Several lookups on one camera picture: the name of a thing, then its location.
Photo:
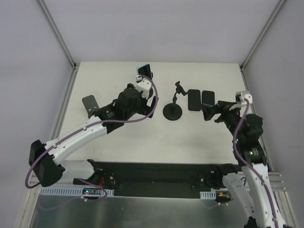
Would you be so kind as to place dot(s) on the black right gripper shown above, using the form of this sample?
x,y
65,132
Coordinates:
x,y
218,111

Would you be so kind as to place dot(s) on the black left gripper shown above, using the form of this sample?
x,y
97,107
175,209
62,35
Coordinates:
x,y
147,102

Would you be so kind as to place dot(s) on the black phone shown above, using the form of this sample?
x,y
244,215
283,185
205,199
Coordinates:
x,y
208,97
194,100

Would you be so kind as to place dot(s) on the black round-base phone stand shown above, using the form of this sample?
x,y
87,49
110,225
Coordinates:
x,y
150,76
173,111

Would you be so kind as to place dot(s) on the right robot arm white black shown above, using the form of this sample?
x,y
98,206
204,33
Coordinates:
x,y
258,201

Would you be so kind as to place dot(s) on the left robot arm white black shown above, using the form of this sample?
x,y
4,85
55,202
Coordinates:
x,y
48,161

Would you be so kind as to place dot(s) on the phone in light blue case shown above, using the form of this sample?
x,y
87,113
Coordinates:
x,y
145,70

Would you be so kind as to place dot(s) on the small metal folding phone stand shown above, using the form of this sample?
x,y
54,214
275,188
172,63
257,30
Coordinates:
x,y
90,105

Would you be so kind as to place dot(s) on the aluminium profile beam right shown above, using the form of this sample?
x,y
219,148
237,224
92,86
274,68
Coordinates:
x,y
277,182

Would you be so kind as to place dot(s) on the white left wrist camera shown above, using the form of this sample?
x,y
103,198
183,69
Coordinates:
x,y
144,86

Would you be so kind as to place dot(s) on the aluminium frame rail left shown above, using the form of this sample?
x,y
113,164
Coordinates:
x,y
57,34

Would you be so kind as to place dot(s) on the aluminium frame rail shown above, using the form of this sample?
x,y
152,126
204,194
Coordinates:
x,y
264,31
57,34

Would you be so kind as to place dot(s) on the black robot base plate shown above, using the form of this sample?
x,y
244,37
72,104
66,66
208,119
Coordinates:
x,y
160,180

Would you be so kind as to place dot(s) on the white slotted cable duct right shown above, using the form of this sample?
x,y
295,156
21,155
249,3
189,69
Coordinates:
x,y
214,194

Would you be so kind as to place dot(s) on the white slotted cable duct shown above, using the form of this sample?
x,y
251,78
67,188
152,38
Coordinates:
x,y
76,191
214,194

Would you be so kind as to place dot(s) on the white slotted cable duct left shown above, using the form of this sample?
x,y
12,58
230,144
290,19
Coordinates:
x,y
76,191

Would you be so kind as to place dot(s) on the aluminium frame rail right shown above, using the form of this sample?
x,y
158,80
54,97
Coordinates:
x,y
264,31

